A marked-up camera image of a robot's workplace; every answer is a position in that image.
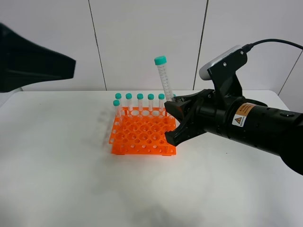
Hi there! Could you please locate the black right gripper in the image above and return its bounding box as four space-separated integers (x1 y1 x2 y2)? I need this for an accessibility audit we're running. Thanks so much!
164 89 237 146

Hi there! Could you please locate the teal capped test tube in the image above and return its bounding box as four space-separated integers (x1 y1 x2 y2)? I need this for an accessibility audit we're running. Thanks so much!
154 56 174 101

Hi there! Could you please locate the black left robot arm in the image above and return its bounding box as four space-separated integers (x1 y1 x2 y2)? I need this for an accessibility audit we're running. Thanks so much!
0 24 76 93

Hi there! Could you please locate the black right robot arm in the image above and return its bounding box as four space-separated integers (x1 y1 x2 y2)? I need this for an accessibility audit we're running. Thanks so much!
164 89 303 175

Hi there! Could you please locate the orange test tube rack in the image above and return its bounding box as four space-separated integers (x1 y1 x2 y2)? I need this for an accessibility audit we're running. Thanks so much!
108 106 177 156

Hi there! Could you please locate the second row left tube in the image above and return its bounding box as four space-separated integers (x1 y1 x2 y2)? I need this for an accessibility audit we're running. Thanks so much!
113 100 122 122

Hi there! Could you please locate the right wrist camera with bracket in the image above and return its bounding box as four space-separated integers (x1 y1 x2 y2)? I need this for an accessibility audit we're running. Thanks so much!
199 45 248 97

